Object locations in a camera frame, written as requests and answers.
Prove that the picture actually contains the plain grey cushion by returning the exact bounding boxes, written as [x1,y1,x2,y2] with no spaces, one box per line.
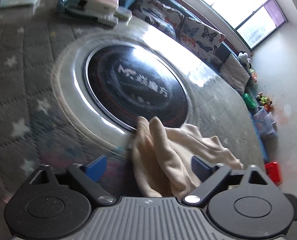
[219,54,250,95]

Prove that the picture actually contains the green bowl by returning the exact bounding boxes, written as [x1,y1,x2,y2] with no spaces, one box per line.
[242,93,257,110]

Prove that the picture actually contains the red plastic stool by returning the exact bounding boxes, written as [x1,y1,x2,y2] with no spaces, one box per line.
[265,161,282,186]

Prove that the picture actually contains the butterfly pillow lying flat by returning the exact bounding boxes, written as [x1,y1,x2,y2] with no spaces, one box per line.
[132,0,184,40]

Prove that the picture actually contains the blue black strap device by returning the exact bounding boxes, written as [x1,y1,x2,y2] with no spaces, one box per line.
[56,0,119,27]

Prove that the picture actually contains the grey quilted star tablecloth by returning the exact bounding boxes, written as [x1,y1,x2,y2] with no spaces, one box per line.
[0,0,267,240]

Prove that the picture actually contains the small green packet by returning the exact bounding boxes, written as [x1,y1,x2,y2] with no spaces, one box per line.
[114,6,133,21]

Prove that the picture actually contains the cream knit garment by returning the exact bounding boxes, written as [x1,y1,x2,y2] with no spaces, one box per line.
[132,116,243,199]

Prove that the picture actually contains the window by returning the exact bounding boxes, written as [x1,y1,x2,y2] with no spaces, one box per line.
[182,0,287,51]

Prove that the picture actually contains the clear plastic storage box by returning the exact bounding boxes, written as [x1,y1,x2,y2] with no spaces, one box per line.
[253,108,276,138]

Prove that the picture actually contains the round black induction cooktop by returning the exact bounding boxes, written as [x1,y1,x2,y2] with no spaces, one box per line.
[83,44,189,132]

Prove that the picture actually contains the colourful plush toys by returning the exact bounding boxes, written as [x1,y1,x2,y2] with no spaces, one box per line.
[256,92,274,113]

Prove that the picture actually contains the butterfly pillow standing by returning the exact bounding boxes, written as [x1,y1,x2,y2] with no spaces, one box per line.
[176,17,226,62]

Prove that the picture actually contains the black white plush toy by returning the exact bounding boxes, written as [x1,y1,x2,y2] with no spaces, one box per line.
[238,51,251,68]

